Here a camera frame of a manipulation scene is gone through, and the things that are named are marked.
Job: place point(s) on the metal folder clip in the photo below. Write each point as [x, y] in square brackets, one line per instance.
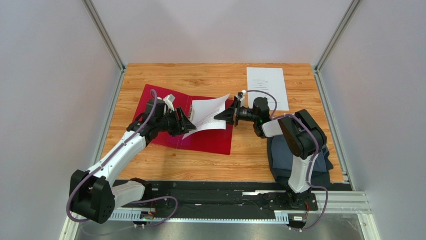
[191, 113]

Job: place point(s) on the dark blue folded cloth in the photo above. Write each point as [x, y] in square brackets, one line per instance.
[280, 161]

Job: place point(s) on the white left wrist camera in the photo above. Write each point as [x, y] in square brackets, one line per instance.
[168, 100]

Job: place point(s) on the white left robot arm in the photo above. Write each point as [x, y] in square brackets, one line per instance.
[92, 193]

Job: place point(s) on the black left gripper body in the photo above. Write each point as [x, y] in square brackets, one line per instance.
[169, 123]

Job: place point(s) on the right aluminium corner post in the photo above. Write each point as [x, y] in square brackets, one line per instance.
[338, 33]

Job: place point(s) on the aluminium frame rail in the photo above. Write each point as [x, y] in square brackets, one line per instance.
[342, 215]

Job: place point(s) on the white printed paper sheet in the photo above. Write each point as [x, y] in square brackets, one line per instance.
[205, 110]

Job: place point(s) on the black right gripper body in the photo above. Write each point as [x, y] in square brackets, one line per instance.
[235, 113]

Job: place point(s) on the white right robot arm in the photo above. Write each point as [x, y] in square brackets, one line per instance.
[302, 135]

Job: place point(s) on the aluminium corner post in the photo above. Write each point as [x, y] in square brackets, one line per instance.
[97, 20]
[338, 33]

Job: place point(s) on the red plastic folder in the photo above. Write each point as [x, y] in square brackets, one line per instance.
[216, 141]

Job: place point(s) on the left aluminium corner post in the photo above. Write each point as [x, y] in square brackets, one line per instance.
[97, 20]

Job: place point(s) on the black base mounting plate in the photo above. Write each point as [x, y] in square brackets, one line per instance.
[220, 200]

